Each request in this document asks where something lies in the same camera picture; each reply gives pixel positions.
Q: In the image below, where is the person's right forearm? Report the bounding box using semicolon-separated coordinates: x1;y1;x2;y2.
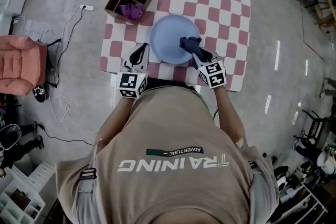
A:
214;86;246;145

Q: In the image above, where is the wooden divided box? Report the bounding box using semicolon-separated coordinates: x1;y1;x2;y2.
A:
104;0;155;26

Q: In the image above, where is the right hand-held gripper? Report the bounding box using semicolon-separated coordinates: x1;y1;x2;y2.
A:
192;51;227;90

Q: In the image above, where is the black white sneaker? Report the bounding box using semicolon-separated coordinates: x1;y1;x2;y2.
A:
33;83;50;103

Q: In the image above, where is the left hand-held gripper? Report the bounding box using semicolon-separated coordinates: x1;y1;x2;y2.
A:
116;43;150;100

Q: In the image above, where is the dark blue cloth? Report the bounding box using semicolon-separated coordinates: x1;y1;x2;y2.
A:
179;36;213;63

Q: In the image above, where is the person's left forearm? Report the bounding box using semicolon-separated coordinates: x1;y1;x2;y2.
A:
101;97;136;145

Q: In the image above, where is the grey round appliance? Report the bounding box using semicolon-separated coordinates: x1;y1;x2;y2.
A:
0;124;22;151

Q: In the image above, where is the pink cushioned armchair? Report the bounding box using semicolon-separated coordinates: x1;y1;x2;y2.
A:
0;35;48;97

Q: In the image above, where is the white looped cable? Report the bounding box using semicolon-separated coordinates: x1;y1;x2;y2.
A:
49;94;98;136

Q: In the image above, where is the purple cloth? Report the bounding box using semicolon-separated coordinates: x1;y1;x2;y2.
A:
117;2;144;22

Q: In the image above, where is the pink white checkered tablecloth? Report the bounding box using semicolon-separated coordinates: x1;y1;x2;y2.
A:
99;0;251;92

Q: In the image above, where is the black floor cable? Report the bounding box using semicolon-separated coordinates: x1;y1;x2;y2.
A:
46;9;86;90

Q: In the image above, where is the big blue plate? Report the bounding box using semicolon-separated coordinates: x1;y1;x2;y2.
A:
149;14;200;65

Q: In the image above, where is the white cardboard box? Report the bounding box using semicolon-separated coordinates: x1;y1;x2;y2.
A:
0;0;26;15

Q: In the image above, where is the person's beige shirt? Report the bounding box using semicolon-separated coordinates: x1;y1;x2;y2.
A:
54;86;279;224

